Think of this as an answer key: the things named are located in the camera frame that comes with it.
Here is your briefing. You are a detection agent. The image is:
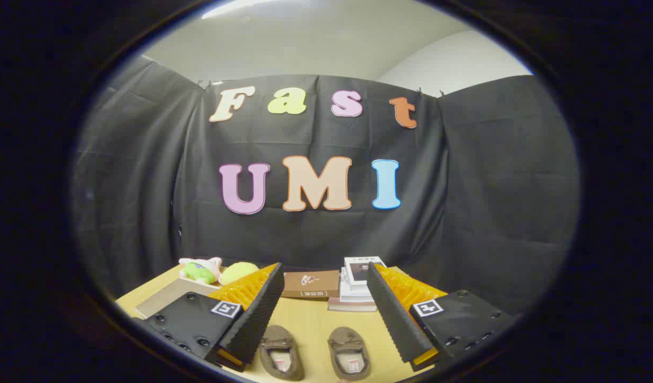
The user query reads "yellow plush ball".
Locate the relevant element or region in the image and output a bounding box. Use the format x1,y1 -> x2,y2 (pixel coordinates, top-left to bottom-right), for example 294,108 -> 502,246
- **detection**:
219,262 -> 261,285

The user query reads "black backdrop cloth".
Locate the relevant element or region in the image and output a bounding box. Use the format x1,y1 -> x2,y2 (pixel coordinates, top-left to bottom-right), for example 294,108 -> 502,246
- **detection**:
71,56 -> 580,315

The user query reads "brown moccasin shoe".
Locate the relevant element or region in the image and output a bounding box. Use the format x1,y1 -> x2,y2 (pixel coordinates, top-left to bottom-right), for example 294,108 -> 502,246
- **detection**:
259,325 -> 305,381
327,327 -> 371,381

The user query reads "green and pink plush toy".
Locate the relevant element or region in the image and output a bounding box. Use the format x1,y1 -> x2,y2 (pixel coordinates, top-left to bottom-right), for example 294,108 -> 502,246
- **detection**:
179,257 -> 223,285

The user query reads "stack of white books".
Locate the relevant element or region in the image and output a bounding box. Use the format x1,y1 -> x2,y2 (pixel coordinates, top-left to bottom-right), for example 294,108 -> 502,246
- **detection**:
339,268 -> 375,304

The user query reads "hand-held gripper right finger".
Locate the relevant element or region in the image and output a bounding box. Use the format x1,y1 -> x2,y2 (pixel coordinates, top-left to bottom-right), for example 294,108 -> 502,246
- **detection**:
366,262 -> 518,372

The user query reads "beige storage box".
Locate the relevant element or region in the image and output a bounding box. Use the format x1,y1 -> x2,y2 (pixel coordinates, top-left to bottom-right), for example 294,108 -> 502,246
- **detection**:
135,277 -> 222,319

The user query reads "brown book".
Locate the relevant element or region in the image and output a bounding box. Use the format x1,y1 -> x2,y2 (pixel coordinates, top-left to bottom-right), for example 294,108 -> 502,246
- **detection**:
281,270 -> 341,299

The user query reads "white book with portrait cover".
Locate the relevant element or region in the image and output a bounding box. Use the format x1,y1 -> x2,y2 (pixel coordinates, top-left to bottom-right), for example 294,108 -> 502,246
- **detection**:
345,256 -> 387,286

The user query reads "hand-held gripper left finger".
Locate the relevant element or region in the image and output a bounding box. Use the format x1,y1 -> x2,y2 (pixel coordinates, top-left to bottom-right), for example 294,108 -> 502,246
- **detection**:
131,262 -> 286,372

